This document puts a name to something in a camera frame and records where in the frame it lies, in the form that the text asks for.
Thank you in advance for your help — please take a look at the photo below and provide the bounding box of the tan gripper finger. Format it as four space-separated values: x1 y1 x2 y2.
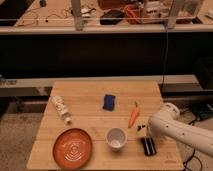
137 125 147 138

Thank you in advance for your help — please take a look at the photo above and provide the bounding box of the black striped eraser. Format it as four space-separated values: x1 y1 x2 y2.
138 136 157 156

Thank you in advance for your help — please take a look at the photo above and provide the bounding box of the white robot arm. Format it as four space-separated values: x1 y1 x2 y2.
137 103 213 157

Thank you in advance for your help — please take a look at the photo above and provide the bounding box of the white ceramic cup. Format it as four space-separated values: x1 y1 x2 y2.
106 128 127 152

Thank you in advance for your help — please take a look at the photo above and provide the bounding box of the orange toy carrot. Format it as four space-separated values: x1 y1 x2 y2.
128 102 140 128

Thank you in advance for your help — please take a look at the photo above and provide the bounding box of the blue sponge block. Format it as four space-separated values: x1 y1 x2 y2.
103 94 115 111

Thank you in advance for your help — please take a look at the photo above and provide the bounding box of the orange plate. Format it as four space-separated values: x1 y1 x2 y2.
52 128 93 170

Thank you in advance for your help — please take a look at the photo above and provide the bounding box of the white plastic bottle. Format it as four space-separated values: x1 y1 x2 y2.
52 96 71 124

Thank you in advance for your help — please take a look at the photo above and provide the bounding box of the black device on bench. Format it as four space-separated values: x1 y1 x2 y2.
100 9 124 25

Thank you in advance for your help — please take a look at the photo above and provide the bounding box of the orange tool on bench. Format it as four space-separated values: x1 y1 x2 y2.
124 5 148 24

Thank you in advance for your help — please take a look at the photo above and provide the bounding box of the black floor cable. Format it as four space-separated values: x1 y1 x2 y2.
181 108 204 171

